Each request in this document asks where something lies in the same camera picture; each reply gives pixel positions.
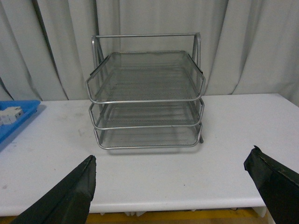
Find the silver mesh three-tier rack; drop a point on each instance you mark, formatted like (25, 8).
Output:
(149, 99)

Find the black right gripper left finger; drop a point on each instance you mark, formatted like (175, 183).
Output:
(68, 202)

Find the blue plastic tray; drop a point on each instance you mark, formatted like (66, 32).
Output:
(29, 107)

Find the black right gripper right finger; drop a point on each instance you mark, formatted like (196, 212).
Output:
(277, 185)

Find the white circuit breaker block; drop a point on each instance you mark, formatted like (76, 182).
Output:
(10, 115)

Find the white curtain backdrop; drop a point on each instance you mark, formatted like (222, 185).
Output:
(247, 46)

